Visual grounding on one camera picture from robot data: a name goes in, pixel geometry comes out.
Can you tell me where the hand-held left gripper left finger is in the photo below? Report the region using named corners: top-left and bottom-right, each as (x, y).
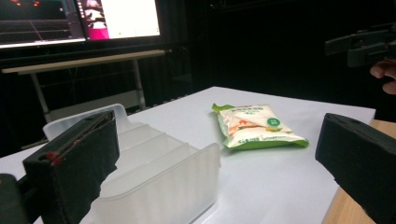
top-left (21, 110), bottom-right (120, 224)

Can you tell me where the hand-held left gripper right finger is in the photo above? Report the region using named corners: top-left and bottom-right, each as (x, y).
top-left (315, 113), bottom-right (396, 224)

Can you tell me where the translucent white plastic storage bin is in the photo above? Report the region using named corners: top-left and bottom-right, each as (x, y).
top-left (42, 103), bottom-right (222, 224)

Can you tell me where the white and green snack packet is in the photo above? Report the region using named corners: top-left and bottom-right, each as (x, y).
top-left (211, 103), bottom-right (310, 151)

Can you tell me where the white desk with metal legs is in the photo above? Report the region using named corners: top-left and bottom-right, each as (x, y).
top-left (1, 49), bottom-right (173, 124)

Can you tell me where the large computer monitor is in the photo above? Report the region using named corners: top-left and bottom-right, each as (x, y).
top-left (0, 0), bottom-right (163, 50)

